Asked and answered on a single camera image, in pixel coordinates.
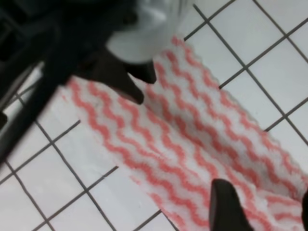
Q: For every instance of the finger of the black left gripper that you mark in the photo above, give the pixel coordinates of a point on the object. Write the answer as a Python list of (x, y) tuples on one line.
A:
[(111, 72), (144, 72)]

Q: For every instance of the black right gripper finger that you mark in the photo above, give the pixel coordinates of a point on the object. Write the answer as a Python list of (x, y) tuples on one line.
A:
[(225, 211)]

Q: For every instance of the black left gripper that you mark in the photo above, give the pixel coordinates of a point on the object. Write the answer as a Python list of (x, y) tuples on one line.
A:
[(62, 35)]

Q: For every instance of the pink wavy striped towel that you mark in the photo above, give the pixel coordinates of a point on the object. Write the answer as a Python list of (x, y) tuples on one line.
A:
[(187, 133)]

